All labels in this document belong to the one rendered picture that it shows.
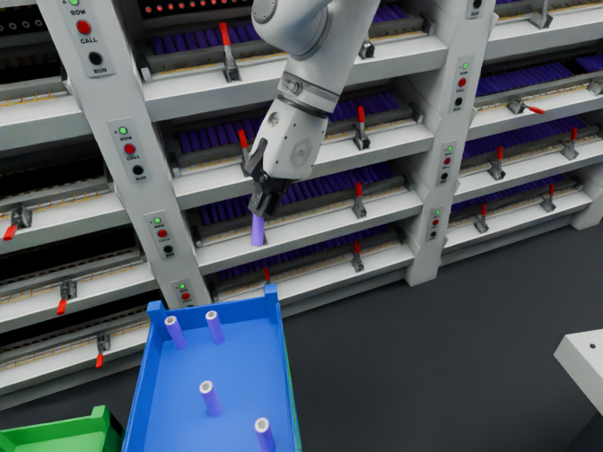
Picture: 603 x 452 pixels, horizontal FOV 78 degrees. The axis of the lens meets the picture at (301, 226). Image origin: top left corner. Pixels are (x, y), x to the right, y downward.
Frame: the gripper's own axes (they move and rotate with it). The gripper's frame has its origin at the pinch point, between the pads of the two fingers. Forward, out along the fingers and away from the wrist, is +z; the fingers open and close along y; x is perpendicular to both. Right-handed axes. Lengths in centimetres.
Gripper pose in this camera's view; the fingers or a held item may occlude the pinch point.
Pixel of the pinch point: (265, 201)
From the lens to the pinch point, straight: 58.3
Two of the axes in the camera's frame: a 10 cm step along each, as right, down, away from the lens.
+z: -3.8, 8.5, 3.6
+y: 6.0, -0.7, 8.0
